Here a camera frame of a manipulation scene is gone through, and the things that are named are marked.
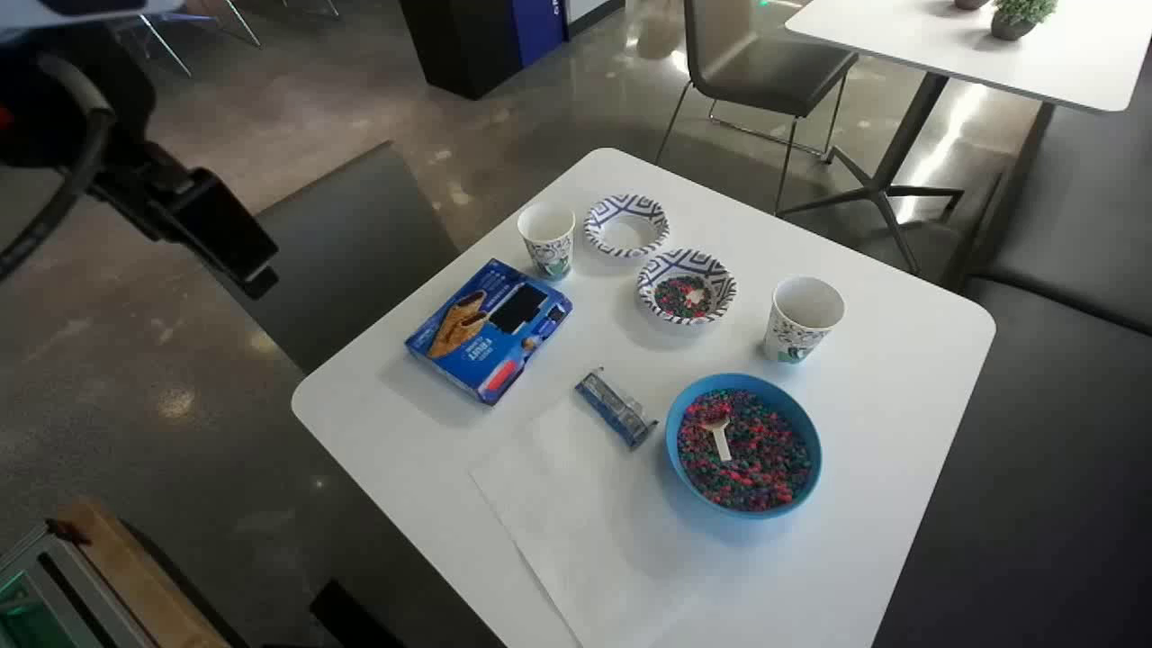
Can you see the plain white paper sheet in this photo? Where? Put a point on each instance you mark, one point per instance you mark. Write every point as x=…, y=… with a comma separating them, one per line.
x=586, y=528

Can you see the blue patterned plate with food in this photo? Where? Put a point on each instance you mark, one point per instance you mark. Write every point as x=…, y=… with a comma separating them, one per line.
x=685, y=292

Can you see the green potted plant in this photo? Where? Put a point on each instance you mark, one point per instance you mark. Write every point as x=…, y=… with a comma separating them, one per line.
x=1020, y=16

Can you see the blue plastic bowl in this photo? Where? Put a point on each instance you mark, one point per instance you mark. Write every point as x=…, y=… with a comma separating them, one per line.
x=685, y=472

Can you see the black bench sofa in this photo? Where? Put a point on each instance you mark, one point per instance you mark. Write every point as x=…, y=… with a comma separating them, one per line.
x=1068, y=420

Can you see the wooden shelf board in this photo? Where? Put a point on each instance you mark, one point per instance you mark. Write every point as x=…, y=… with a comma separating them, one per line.
x=145, y=576

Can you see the small glass cup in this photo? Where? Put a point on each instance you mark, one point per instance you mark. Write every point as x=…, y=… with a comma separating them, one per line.
x=548, y=249

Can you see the multicoloured beads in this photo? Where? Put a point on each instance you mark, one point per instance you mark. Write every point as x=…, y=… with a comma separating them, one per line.
x=769, y=462

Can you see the patterned paper cup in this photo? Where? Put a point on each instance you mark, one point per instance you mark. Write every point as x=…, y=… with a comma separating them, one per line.
x=800, y=327

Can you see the black cabinet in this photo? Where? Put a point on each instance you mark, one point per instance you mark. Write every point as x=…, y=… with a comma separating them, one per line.
x=470, y=42

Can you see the blue snack bar wrapper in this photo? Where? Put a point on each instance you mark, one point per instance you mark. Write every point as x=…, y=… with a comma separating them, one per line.
x=614, y=410

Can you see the pale table with metal legs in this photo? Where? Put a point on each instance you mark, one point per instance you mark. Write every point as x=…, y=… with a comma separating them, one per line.
x=74, y=9

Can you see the reddish potted plant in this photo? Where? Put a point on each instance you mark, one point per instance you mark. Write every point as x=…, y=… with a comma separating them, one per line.
x=964, y=5

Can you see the grey metal rails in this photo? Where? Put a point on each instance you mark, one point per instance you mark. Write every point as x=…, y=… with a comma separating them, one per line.
x=48, y=599

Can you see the white plastic spoon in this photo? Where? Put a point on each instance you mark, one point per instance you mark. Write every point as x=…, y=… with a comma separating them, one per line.
x=721, y=441

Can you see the white side table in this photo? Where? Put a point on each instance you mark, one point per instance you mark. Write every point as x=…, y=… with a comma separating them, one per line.
x=1057, y=48

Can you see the blue cracker box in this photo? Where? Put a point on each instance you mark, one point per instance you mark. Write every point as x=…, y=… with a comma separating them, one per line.
x=481, y=335

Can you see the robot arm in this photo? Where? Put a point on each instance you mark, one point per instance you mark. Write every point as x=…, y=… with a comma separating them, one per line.
x=36, y=113

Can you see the black metal frame chair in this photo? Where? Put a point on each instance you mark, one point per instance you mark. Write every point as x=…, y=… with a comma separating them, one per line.
x=769, y=65

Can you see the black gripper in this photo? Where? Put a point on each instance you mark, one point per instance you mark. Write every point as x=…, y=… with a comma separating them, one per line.
x=217, y=230

